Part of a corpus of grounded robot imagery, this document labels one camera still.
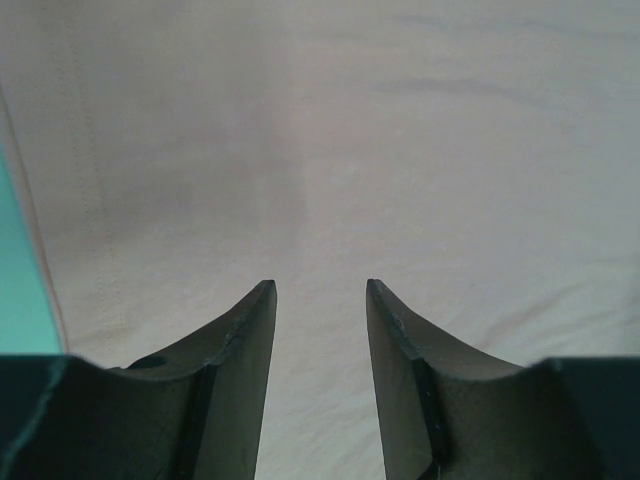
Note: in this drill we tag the salmon pink t shirt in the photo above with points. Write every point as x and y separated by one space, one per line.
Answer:
479 157

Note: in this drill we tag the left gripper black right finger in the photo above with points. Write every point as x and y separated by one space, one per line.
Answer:
447 410

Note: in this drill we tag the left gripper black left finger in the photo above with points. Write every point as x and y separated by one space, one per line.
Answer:
192 410

